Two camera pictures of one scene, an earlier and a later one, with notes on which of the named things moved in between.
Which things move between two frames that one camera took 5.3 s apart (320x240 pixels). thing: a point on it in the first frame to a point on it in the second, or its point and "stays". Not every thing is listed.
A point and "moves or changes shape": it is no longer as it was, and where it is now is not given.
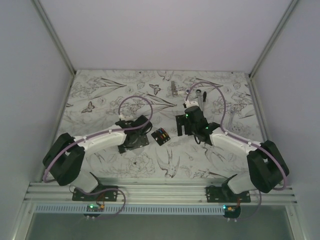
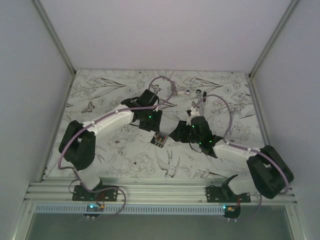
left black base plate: (100, 193) stays
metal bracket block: (173, 87) stays
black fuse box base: (161, 136) moves or changes shape
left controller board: (95, 208) stays
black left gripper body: (141, 141) to (151, 121)
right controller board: (232, 209) stays
